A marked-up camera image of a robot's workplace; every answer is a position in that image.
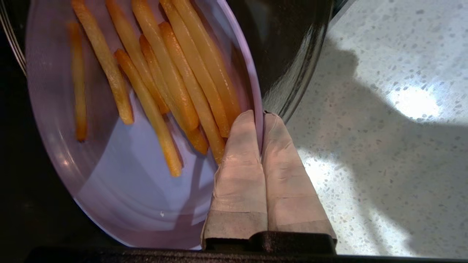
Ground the purple plate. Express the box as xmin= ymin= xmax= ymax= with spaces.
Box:
xmin=25 ymin=0 xmax=264 ymax=251

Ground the silver microwave oven body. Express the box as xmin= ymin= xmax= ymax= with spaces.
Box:
xmin=0 ymin=0 xmax=357 ymax=253

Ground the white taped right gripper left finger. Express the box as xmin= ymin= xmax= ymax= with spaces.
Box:
xmin=200 ymin=110 xmax=268 ymax=251

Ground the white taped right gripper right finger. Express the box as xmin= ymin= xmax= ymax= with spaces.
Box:
xmin=261 ymin=111 xmax=338 ymax=253

